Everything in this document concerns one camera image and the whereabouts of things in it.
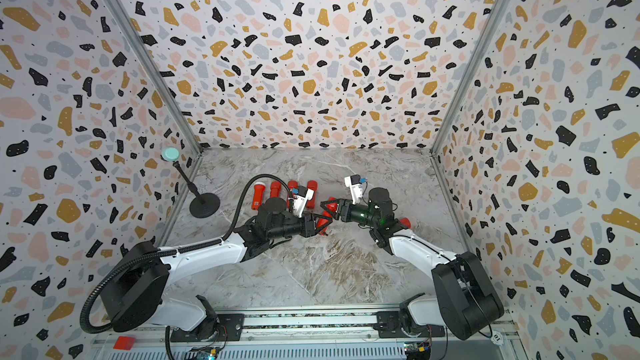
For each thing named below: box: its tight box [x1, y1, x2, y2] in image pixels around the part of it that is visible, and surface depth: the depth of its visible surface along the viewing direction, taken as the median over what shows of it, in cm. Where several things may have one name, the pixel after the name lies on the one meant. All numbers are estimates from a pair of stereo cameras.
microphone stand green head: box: [161, 146, 221, 219], surface depth 100 cm
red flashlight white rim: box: [251, 184, 266, 210], surface depth 105 cm
